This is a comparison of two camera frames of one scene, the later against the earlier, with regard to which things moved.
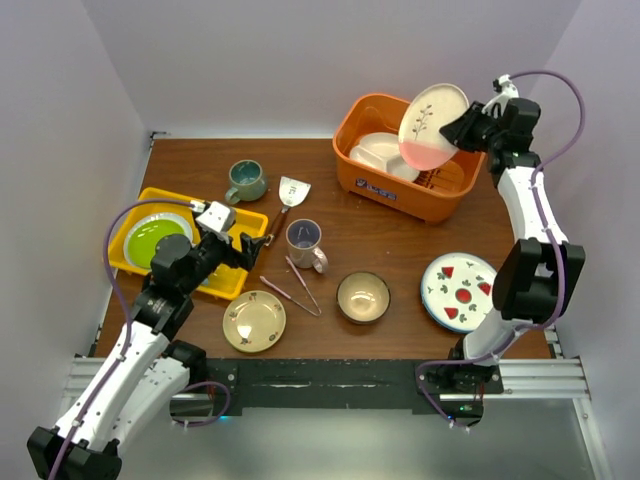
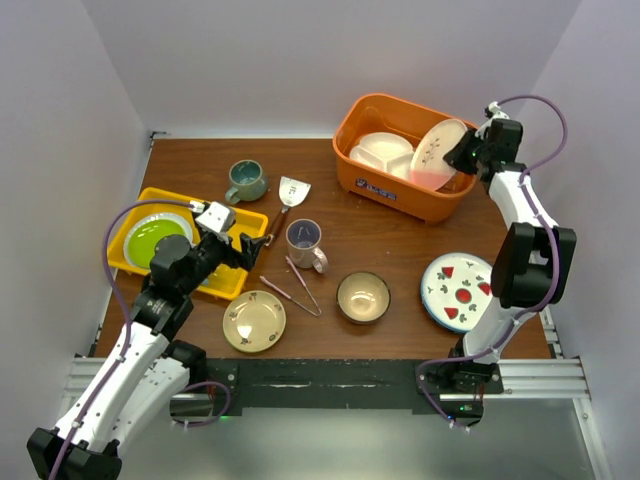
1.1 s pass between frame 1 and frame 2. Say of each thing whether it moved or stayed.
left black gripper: stayed
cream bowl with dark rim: stayed
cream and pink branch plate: moved
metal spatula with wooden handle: stayed
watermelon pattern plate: stayed
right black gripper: moved
